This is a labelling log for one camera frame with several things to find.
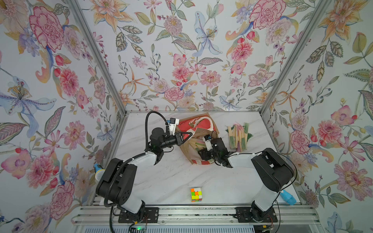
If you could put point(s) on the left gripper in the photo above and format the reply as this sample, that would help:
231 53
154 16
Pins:
178 140

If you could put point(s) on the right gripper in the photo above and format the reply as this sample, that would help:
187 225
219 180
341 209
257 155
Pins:
204 154

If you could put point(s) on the red burlap tote bag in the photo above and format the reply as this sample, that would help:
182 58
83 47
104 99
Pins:
199 125

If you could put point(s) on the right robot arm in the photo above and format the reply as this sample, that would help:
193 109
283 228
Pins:
274 172

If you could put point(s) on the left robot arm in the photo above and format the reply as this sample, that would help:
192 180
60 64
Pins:
116 181

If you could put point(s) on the pink green folding fan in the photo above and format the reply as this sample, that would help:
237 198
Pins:
197 142

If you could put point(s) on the rubik's cube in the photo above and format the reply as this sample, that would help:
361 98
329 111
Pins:
196 194

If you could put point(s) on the blue object right edge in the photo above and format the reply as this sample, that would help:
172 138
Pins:
288 198

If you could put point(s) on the patterned paper cup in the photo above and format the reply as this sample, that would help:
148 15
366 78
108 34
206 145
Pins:
99 172

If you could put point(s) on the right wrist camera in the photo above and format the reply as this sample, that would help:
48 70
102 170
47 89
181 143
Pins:
207 139

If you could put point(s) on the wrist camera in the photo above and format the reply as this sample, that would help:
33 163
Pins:
173 122
207 139

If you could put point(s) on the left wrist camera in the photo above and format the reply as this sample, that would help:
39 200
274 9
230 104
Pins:
173 122

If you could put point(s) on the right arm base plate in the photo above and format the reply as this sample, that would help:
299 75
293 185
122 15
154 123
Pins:
255 215

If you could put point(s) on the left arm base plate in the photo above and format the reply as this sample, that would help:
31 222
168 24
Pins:
145 214

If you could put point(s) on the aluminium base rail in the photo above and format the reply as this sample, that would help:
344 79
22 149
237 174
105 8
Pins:
205 215

